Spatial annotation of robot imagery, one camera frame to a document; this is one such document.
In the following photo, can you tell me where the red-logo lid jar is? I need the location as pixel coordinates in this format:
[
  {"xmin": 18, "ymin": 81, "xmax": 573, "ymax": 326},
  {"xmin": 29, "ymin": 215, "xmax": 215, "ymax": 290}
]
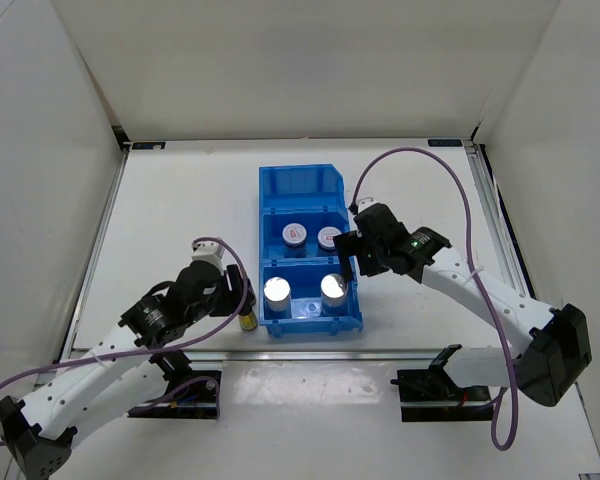
[
  {"xmin": 316, "ymin": 226, "xmax": 342, "ymax": 257},
  {"xmin": 282, "ymin": 222, "xmax": 307, "ymax": 258}
]

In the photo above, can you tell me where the small amber bottle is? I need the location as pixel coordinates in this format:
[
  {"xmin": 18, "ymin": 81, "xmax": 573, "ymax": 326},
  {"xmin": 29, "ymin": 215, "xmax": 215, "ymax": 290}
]
[{"xmin": 238, "ymin": 307, "xmax": 258, "ymax": 332}]

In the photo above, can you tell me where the silver-lid blue-label bottle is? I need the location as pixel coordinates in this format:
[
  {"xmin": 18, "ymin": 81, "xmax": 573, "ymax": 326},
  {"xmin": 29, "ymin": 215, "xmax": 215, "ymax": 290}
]
[
  {"xmin": 320, "ymin": 273, "xmax": 349, "ymax": 317},
  {"xmin": 263, "ymin": 276, "xmax": 291, "ymax": 320}
]

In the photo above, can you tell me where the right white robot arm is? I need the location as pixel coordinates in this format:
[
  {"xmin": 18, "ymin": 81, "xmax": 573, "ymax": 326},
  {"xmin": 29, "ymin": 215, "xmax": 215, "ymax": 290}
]
[{"xmin": 335, "ymin": 199, "xmax": 592, "ymax": 407}]

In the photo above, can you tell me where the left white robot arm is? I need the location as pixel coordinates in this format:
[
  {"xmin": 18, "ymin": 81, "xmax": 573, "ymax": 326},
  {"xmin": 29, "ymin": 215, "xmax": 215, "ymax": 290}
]
[{"xmin": 0, "ymin": 260, "xmax": 254, "ymax": 479}]

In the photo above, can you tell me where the blue three-compartment plastic bin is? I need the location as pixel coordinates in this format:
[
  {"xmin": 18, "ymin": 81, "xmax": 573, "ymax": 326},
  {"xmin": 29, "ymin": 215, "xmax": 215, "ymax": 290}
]
[{"xmin": 259, "ymin": 164, "xmax": 364, "ymax": 338}]

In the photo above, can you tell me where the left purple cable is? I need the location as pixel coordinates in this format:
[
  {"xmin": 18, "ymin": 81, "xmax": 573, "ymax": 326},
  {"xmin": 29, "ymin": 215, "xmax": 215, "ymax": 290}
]
[{"xmin": 0, "ymin": 236, "xmax": 254, "ymax": 447}]

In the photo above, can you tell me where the purple cable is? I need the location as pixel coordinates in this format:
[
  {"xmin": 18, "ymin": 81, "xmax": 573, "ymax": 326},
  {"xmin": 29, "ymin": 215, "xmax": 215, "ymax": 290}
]
[
  {"xmin": 352, "ymin": 146, "xmax": 521, "ymax": 452},
  {"xmin": 0, "ymin": 236, "xmax": 254, "ymax": 447}
]

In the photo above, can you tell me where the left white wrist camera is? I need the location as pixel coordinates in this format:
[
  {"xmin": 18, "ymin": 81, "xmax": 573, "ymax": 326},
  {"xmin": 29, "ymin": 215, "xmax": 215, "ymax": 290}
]
[{"xmin": 191, "ymin": 240, "xmax": 225, "ymax": 270}]

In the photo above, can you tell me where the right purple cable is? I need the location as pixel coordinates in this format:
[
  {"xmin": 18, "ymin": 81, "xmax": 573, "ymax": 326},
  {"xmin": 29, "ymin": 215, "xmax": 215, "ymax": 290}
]
[{"xmin": 352, "ymin": 146, "xmax": 521, "ymax": 452}]

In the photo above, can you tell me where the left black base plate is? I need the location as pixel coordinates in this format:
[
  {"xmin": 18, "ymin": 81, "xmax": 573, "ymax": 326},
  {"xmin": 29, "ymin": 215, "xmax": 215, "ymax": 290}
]
[{"xmin": 127, "ymin": 370, "xmax": 222, "ymax": 420}]

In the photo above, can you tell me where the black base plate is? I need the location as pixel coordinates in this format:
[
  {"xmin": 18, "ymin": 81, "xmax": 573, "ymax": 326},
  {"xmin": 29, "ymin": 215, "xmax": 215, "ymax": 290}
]
[
  {"xmin": 390, "ymin": 369, "xmax": 494, "ymax": 423},
  {"xmin": 127, "ymin": 370, "xmax": 222, "ymax": 420}
]

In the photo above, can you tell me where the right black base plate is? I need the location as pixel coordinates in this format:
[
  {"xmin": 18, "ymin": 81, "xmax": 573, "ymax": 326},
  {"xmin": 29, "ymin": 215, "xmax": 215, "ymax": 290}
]
[{"xmin": 390, "ymin": 369, "xmax": 494, "ymax": 423}]

